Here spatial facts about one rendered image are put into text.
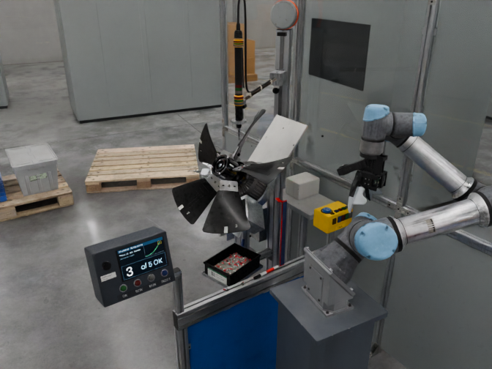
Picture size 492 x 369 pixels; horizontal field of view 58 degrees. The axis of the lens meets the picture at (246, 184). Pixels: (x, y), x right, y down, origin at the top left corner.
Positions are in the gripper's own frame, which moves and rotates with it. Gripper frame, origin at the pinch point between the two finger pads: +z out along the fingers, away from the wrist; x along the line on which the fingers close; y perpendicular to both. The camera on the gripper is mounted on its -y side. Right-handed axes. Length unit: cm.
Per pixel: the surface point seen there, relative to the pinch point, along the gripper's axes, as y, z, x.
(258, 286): -41, 50, -2
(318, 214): -34, 25, 33
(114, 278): -52, 21, -65
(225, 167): -79, 8, 16
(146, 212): -267, 121, 105
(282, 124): -79, -5, 63
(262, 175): -55, 6, 16
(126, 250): -52, 13, -60
